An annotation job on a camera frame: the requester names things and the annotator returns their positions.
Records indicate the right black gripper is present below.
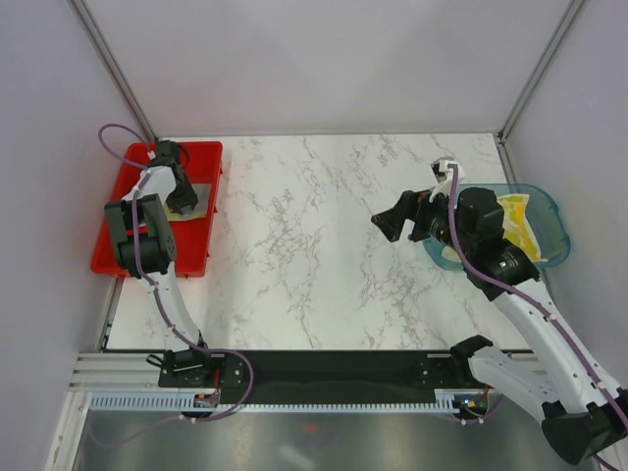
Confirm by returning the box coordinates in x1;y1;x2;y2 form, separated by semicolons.
371;183;475;256

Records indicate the grey frog towel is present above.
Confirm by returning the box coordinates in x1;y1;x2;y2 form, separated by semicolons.
164;183;213;222

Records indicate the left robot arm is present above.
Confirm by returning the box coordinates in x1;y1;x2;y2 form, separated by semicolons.
104;140;204;351

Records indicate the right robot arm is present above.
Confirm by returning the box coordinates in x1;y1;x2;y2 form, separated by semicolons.
371;186;627;465

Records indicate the cream towel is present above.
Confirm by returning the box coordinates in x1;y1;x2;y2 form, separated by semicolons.
442;246;461;263

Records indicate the yellow patterned towel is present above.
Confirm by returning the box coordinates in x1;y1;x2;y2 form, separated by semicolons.
497;193;547;263

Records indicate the blue transparent plastic tub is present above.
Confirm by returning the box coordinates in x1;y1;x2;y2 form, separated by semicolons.
421;183;573;271

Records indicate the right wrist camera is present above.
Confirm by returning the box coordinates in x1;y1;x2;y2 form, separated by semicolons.
429;157;465;202

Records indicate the left aluminium frame post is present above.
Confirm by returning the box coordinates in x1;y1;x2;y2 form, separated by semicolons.
68;0;156;140

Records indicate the aluminium frame post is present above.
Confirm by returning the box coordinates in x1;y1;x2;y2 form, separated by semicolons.
68;0;156;140
496;0;588;143

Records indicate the white cable duct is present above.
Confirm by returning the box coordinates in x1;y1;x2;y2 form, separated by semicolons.
88;392;459;414

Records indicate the aluminium front rail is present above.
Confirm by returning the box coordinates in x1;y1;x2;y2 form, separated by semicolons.
69;352;160;392

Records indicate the right aluminium frame post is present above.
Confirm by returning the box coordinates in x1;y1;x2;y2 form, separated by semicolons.
496;0;588;143

